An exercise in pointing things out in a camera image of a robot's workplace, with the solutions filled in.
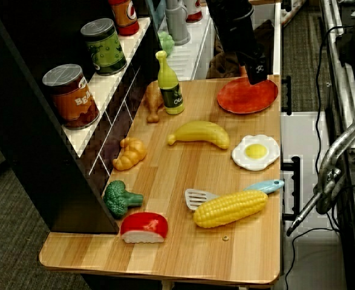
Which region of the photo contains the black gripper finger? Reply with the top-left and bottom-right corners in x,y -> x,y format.
245,56 -> 270,86

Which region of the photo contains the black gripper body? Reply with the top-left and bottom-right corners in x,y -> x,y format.
224,39 -> 265,66

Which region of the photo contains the yellow toy banana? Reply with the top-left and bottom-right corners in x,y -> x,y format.
167,120 -> 231,150

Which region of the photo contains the red round plate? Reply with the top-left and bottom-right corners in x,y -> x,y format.
217,74 -> 279,115

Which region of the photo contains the white toy sink unit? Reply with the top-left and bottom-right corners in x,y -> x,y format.
148,0 -> 283,83

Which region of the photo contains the small red white toy bottle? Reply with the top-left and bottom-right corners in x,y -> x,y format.
185,0 -> 203,23

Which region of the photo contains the gray toy faucet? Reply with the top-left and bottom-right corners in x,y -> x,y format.
164,0 -> 192,47

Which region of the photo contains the green toy bell pepper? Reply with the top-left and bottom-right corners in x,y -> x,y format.
158,31 -> 175,58

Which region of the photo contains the toy fried egg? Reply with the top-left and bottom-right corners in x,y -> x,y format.
231,134 -> 281,172

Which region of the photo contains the green olive oil toy bottle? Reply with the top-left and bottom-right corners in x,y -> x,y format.
155,50 -> 186,115

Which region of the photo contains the brown toy chicken drumstick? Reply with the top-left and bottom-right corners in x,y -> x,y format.
142,81 -> 165,124

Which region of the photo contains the red ketchup toy bottle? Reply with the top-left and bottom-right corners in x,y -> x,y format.
108,0 -> 140,36

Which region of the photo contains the yellow toy corn cob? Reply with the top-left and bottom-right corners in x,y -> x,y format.
193,190 -> 269,228

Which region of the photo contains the green peas toy can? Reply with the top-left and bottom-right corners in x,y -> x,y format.
80,18 -> 128,76

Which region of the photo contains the orange toy croissant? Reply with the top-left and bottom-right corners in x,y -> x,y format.
112,137 -> 148,172

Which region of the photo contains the orange beans toy can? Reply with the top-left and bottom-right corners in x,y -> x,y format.
42,63 -> 101,131

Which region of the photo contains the green toy broccoli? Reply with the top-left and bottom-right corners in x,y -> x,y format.
103,180 -> 144,219

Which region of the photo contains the red and white toy sushi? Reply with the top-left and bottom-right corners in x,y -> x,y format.
120,211 -> 169,244

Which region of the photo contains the black shelf unit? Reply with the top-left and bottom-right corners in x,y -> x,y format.
0,0 -> 163,235

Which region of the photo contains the small black handle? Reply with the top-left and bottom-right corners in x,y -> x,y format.
281,75 -> 293,116

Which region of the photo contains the black cable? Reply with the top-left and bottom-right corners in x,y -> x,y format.
285,184 -> 355,280
314,25 -> 354,194

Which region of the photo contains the aluminium frame rail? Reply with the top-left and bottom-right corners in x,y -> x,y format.
318,0 -> 355,158

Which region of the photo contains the large black handle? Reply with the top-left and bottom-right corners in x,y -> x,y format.
281,155 -> 302,225

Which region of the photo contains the toy spatula with blue handle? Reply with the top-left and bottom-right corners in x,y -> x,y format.
184,179 -> 285,211

